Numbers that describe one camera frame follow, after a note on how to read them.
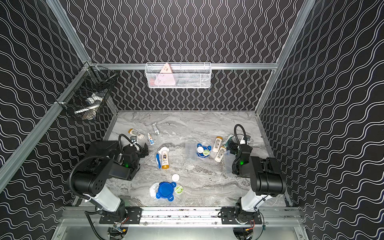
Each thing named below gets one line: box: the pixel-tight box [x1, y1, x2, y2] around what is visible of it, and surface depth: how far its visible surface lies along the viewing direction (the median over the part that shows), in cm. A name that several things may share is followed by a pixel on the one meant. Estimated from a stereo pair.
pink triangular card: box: [154, 63, 176, 86], surface depth 91 cm
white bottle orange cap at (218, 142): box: [212, 136, 223, 153], surface depth 102 cm
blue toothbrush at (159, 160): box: [155, 153, 162, 170], surface depth 95 cm
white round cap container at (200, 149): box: [197, 146, 204, 153], surface depth 100 cm
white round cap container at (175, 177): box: [171, 173, 180, 182], surface depth 89 cm
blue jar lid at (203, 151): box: [196, 143, 212, 158], surface depth 99 cm
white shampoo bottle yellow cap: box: [160, 146, 170, 170], surface depth 94 cm
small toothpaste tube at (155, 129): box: [151, 122, 160, 136], surface depth 109 cm
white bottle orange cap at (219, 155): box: [214, 145, 227, 163], surface depth 97 cm
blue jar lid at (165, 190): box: [155, 181, 177, 202], surface depth 84 cm
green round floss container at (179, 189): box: [175, 185, 184, 194], surface depth 85 cm
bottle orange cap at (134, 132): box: [128, 128, 145, 140], surface depth 108 cm
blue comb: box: [147, 133, 155, 146], surface depth 105 cm
